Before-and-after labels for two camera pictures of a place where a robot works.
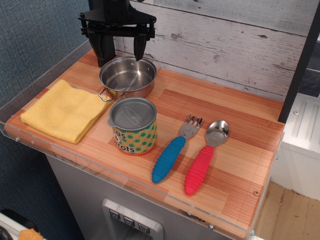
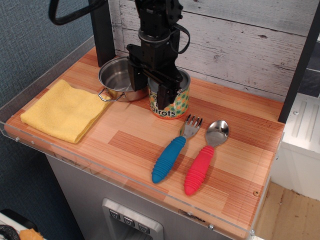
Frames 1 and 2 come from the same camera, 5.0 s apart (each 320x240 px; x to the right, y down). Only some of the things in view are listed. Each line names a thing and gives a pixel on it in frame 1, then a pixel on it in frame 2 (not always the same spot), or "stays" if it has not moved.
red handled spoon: (216, 132) stays
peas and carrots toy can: (134, 120) → (179, 108)
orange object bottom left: (30, 234) stays
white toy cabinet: (297, 165) stays
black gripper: (117, 18) → (160, 59)
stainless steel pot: (125, 77) stays
